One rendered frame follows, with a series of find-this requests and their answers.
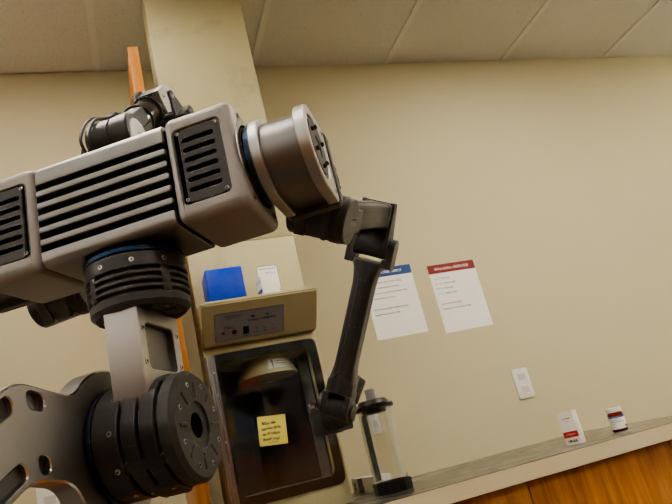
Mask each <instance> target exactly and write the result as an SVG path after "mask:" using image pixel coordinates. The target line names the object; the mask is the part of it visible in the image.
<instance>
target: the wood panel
mask: <svg viewBox="0 0 672 504"><path fill-rule="evenodd" d="M127 52H128V73H129V93H130V105H132V104H133V101H132V99H133V95H134V94H135V93H136V92H138V91H141V92H143V91H145V90H144V83H143V77H142V71H141V65H140V58H139V52H138V47H127ZM176 322H177V328H178V334H179V341H180V347H181V353H182V360H183V366H184V371H188V372H190V369H189V363H188V357H187V351H186V344H185V338H184V332H183V326H182V320H181V317H180V318H178V319H176ZM185 495H186V501H187V504H211V500H210V494H209V487H208V482H206V483H203V484H199V485H196V486H194V487H193V489H192V491H190V492H189V493H185Z"/></svg>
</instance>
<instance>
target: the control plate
mask: <svg viewBox="0 0 672 504"><path fill-rule="evenodd" d="M267 312H270V314H269V315H266V313H267ZM252 314H254V315H255V317H254V318H252V317H251V315H252ZM273 323H274V324H275V326H272V324H273ZM263 325H266V327H265V328H264V327H263ZM243 326H249V333H248V334H243ZM255 326H258V328H257V329H255ZM214 330H215V343H218V342H224V341H230V340H236V339H242V338H247V337H253V336H259V335H265V334H271V333H277V332H282V331H284V304H281V305H274V306H268V307H262V308H255V309H249V310H242V311H236V312H230V313H223V314H217V315H214ZM233 330H237V333H236V334H232V331H233ZM222 332H225V335H222V334H221V333H222Z"/></svg>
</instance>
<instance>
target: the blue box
mask: <svg viewBox="0 0 672 504"><path fill-rule="evenodd" d="M202 287H203V293H204V299H205V302H211V301H218V300H224V299H231V298H238V297H244V296H247V294H246V289H245V283H244V278H243V273H242V268H241V266H235V267H227V268H220V269H212V270H205V271H204V275H203V280H202Z"/></svg>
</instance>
